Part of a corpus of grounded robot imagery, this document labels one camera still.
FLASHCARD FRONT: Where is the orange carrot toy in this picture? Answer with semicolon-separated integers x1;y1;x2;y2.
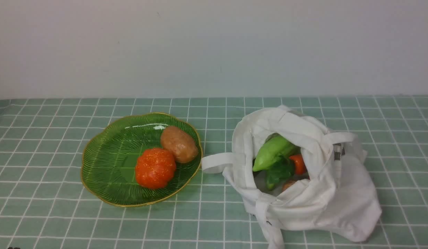
289;154;307;175

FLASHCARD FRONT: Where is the green glass leaf plate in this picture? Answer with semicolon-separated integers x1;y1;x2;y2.
80;112;203;208

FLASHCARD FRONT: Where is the white cloth tote bag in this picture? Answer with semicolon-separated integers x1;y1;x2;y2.
201;105;382;249

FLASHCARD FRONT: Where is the brown potato toy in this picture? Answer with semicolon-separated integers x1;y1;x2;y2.
160;126;199;164

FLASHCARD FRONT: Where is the dark green leafy vegetable toy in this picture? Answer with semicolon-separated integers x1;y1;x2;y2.
265;156;296;191

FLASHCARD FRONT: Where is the light green gourd toy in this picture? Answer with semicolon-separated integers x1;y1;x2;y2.
252;135;298;172

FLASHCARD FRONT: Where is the green checkered tablecloth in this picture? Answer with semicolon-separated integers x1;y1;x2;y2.
0;95;428;249

